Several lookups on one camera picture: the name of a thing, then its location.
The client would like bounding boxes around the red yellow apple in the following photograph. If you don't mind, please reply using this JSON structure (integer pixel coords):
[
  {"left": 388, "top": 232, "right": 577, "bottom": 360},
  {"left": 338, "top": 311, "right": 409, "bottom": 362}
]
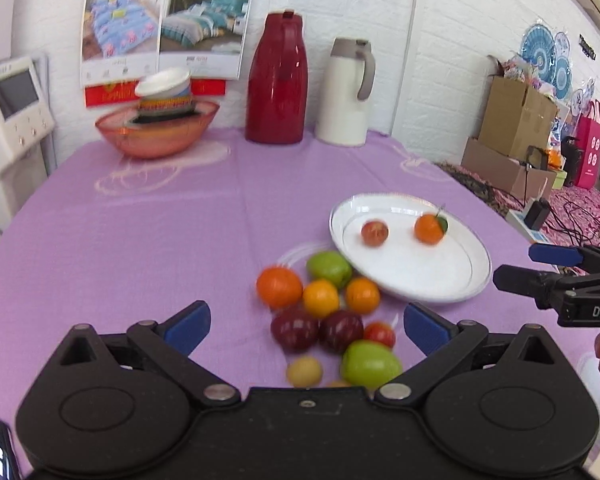
[{"left": 364, "top": 321, "right": 396, "bottom": 349}]

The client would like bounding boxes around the small orange tangerine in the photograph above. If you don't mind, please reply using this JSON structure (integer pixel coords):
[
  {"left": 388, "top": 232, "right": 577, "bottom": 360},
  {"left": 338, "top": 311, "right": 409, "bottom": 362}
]
[{"left": 344, "top": 276, "right": 381, "bottom": 315}]

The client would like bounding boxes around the orange with green leaf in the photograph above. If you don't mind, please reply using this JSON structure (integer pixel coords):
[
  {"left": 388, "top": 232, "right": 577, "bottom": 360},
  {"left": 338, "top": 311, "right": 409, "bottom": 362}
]
[{"left": 414, "top": 208, "right": 449, "bottom": 246}]

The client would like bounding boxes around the dark red plum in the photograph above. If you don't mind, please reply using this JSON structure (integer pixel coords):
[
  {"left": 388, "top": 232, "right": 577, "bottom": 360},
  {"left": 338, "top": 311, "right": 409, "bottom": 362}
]
[
  {"left": 318, "top": 310, "right": 364, "bottom": 354},
  {"left": 270, "top": 308, "right": 320, "bottom": 353}
]

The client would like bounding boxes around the small red peach apple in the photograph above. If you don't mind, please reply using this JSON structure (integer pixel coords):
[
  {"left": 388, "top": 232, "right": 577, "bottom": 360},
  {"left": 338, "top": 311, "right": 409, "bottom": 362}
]
[{"left": 361, "top": 220, "right": 389, "bottom": 247}]

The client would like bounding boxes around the yellow orange small fruit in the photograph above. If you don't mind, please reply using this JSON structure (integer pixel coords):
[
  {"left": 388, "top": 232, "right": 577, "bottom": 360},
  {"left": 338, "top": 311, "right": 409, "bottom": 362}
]
[{"left": 302, "top": 280, "right": 340, "bottom": 320}]

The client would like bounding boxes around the brown kiwi longan fruit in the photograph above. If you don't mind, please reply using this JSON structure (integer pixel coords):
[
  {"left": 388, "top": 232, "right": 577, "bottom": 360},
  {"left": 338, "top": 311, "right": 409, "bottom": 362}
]
[{"left": 286, "top": 356, "right": 323, "bottom": 388}]

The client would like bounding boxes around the white power strip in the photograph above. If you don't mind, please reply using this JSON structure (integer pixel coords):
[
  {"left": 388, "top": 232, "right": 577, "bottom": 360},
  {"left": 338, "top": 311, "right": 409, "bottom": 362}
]
[{"left": 505, "top": 209, "right": 550, "bottom": 244}]

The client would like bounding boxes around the black power adapter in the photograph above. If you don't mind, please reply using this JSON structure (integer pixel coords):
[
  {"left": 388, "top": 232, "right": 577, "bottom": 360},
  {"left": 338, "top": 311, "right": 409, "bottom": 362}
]
[{"left": 522, "top": 197, "right": 550, "bottom": 231}]

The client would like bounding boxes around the white porcelain plate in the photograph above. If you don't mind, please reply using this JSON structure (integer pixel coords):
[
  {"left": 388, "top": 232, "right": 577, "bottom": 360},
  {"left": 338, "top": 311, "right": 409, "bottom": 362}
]
[{"left": 329, "top": 193, "right": 492, "bottom": 304}]

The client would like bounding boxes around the brown cardboard box lower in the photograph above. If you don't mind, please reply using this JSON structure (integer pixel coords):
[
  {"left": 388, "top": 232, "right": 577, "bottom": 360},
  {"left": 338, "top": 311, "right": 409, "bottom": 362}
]
[{"left": 460, "top": 138, "right": 555, "bottom": 200}]

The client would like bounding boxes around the brown cardboard box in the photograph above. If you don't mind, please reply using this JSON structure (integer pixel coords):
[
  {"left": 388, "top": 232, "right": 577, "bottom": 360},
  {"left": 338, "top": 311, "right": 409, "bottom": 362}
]
[
  {"left": 460, "top": 138, "right": 555, "bottom": 200},
  {"left": 478, "top": 77, "right": 558, "bottom": 162}
]

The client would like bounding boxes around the large orange mandarin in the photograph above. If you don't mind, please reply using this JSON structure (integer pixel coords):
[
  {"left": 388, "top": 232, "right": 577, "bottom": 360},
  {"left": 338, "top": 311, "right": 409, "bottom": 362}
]
[{"left": 256, "top": 266, "right": 303, "bottom": 311}]

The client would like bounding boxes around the pink gift bag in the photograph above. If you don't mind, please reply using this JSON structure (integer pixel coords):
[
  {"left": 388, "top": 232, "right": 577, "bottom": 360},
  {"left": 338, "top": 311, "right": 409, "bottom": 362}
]
[{"left": 576, "top": 100, "right": 600, "bottom": 188}]

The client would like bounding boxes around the green apple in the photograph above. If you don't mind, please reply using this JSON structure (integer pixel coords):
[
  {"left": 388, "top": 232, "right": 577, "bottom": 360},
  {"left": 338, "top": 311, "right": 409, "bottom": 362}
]
[{"left": 306, "top": 250, "right": 353, "bottom": 289}]

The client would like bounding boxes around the brown cardboard box upper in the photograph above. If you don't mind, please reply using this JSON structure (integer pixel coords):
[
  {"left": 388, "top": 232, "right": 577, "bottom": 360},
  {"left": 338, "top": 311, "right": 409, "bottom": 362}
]
[{"left": 478, "top": 77, "right": 558, "bottom": 162}]

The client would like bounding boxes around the blue patterned plates decoration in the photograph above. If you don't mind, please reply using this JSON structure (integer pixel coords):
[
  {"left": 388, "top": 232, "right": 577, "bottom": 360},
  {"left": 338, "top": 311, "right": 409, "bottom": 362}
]
[{"left": 519, "top": 23, "right": 572, "bottom": 100}]

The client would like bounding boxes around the orange glass bowl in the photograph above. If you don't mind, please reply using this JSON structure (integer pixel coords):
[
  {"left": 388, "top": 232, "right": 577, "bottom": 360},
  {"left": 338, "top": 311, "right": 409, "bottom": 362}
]
[{"left": 95, "top": 99, "right": 220, "bottom": 159}]

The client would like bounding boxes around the red thermos jug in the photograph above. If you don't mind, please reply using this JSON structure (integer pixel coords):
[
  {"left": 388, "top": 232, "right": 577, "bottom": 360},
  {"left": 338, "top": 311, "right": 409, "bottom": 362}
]
[{"left": 245, "top": 10, "right": 308, "bottom": 145}]

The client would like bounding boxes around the white thermos jug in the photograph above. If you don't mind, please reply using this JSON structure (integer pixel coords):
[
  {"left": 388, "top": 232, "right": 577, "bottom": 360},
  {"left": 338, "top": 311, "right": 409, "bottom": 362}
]
[{"left": 314, "top": 37, "right": 376, "bottom": 148}]

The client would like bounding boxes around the white machine with screen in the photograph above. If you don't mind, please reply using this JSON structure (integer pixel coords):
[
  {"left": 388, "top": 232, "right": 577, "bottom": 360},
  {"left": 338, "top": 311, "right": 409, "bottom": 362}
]
[{"left": 0, "top": 56, "right": 55, "bottom": 229}]

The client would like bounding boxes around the bedding wall calendar poster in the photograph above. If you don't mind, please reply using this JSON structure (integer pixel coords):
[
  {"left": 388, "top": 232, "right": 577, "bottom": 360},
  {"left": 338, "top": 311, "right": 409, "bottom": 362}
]
[{"left": 79, "top": 0, "right": 251, "bottom": 107}]

